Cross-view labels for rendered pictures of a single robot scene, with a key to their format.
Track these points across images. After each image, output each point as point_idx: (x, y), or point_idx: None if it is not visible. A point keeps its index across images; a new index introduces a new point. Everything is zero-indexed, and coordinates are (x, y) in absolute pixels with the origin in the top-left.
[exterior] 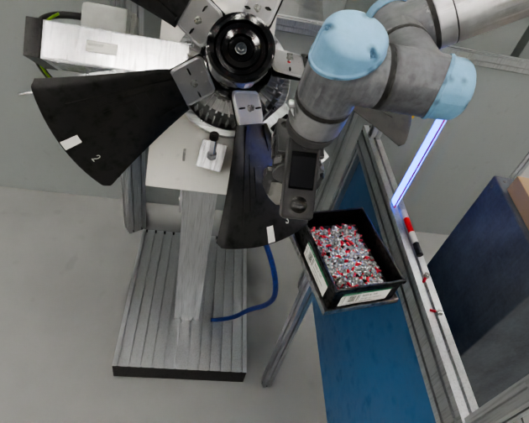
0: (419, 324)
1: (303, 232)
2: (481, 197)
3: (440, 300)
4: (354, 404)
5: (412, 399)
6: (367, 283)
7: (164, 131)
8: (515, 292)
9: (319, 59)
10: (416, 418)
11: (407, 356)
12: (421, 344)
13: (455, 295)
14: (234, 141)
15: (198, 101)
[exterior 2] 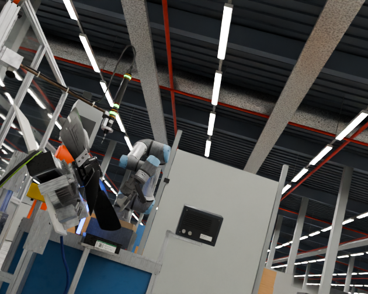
0: (124, 256)
1: (91, 238)
2: (89, 226)
3: None
4: None
5: (133, 283)
6: None
7: (50, 206)
8: (125, 241)
9: (155, 163)
10: (139, 286)
11: (121, 275)
12: (129, 260)
13: None
14: (106, 194)
15: (68, 188)
